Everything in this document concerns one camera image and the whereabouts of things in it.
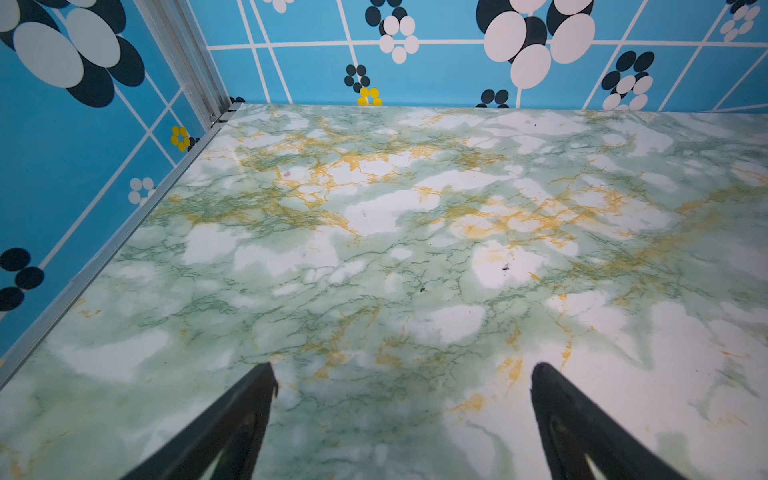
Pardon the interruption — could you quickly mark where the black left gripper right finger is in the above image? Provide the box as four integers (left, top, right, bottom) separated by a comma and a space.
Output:
531, 362, 682, 479

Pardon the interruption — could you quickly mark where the aluminium corner post left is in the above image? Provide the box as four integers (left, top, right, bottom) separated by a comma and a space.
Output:
135, 0, 240, 130

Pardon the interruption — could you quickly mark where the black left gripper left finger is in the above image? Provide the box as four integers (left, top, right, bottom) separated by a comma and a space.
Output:
124, 363, 279, 479

